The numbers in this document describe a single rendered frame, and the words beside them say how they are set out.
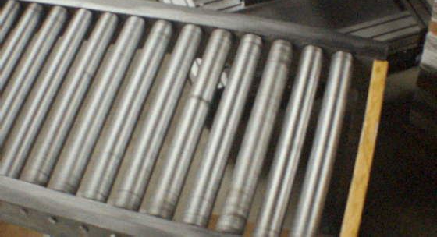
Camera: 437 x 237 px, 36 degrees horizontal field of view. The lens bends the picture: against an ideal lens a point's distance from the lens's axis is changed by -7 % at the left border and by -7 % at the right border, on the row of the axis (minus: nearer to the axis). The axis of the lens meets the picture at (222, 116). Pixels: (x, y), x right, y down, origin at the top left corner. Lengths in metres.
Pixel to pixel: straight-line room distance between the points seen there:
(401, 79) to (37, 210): 1.51
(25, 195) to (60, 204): 0.08
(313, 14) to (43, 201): 1.30
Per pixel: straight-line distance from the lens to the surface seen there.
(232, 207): 1.26
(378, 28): 2.30
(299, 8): 2.36
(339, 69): 1.43
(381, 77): 1.41
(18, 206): 1.34
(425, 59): 1.88
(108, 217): 1.27
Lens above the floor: 1.91
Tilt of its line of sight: 55 degrees down
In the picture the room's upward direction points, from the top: 5 degrees counter-clockwise
